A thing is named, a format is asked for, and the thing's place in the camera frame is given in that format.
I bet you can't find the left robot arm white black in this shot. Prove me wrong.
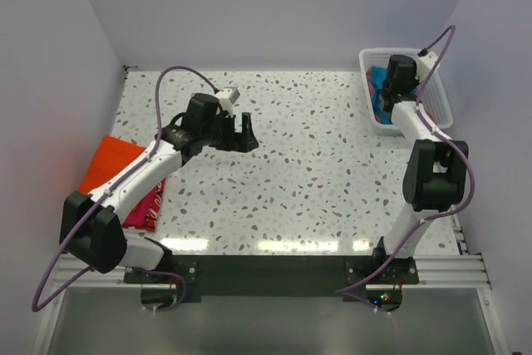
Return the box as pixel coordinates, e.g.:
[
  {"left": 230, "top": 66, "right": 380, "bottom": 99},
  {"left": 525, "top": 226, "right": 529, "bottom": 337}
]
[{"left": 60, "top": 87, "right": 259, "bottom": 282}]

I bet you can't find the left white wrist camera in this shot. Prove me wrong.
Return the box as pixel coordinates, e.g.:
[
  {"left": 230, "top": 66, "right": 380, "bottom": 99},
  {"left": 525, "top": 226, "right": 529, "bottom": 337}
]
[{"left": 216, "top": 86, "right": 240, "bottom": 114}]

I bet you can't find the salmon pink t shirt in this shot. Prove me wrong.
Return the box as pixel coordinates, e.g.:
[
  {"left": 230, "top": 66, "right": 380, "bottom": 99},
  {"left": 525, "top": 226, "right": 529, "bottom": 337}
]
[{"left": 371, "top": 96, "right": 435, "bottom": 131}]

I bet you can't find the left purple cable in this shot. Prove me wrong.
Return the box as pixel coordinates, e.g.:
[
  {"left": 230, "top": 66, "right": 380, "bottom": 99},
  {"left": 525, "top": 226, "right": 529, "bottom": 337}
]
[{"left": 32, "top": 65, "right": 224, "bottom": 313}]

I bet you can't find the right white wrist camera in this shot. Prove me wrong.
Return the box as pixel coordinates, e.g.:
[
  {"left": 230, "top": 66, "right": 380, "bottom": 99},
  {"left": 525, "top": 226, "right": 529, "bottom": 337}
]
[{"left": 416, "top": 50, "right": 438, "bottom": 82}]

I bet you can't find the blue t shirt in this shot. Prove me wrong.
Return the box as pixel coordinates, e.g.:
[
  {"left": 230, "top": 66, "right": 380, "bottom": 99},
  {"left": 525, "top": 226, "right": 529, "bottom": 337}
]
[{"left": 366, "top": 66, "right": 387, "bottom": 112}]

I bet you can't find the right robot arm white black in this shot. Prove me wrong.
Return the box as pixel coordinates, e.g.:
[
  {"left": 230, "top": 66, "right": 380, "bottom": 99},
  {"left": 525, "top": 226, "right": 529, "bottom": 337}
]
[{"left": 370, "top": 52, "right": 473, "bottom": 283}]

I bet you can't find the orange folded t shirt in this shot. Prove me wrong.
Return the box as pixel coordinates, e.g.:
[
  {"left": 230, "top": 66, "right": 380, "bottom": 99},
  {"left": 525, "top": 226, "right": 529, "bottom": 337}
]
[{"left": 77, "top": 136, "right": 145, "bottom": 195}]

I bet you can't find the aluminium rail frame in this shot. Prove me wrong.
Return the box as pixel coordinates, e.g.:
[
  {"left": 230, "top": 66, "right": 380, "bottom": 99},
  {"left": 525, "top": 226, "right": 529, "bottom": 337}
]
[{"left": 59, "top": 230, "right": 488, "bottom": 295}]

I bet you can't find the magenta folded t shirt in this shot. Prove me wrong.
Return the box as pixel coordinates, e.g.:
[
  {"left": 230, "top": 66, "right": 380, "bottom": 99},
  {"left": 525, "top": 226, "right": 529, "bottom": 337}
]
[{"left": 121, "top": 180, "right": 165, "bottom": 233}]

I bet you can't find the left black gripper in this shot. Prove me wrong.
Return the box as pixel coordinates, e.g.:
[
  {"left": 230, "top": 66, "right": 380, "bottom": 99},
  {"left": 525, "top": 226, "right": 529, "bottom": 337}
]
[{"left": 201, "top": 111, "right": 258, "bottom": 153}]

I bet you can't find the white plastic basket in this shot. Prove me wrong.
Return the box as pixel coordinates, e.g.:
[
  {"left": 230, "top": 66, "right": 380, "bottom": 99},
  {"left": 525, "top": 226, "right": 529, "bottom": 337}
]
[{"left": 358, "top": 47, "right": 453, "bottom": 136}]

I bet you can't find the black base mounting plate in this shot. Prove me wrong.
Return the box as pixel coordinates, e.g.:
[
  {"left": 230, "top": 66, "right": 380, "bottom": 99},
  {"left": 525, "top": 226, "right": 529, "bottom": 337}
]
[{"left": 124, "top": 255, "right": 420, "bottom": 310}]

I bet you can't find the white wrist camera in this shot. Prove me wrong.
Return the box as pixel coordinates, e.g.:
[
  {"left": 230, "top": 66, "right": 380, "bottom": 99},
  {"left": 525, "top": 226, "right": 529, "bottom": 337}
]
[
  {"left": 216, "top": 86, "right": 240, "bottom": 114},
  {"left": 416, "top": 50, "right": 438, "bottom": 82}
]

